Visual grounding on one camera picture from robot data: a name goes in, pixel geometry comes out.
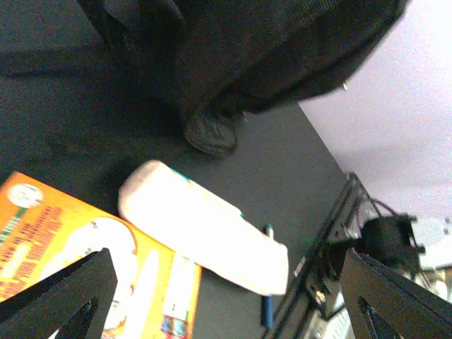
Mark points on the black student bag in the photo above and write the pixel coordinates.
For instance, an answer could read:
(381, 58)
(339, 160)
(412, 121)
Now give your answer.
(210, 61)

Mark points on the black front rail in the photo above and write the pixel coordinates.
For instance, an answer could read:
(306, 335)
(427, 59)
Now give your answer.
(313, 298)

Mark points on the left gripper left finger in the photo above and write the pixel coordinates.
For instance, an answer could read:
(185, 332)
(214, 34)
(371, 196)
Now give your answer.
(71, 303)

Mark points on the cream fabric pencil case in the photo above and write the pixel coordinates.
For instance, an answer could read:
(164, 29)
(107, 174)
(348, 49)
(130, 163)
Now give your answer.
(194, 222)

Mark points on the orange thick book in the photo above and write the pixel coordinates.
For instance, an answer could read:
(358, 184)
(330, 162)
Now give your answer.
(44, 230)

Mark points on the green cap marker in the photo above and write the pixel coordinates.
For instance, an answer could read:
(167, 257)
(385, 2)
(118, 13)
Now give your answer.
(269, 231)

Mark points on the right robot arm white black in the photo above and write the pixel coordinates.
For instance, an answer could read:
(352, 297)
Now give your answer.
(390, 240)

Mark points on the blue cap marker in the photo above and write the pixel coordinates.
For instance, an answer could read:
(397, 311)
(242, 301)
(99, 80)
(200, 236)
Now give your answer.
(267, 311)

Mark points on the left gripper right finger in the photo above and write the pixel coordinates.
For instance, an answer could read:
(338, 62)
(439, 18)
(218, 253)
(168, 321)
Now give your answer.
(381, 303)

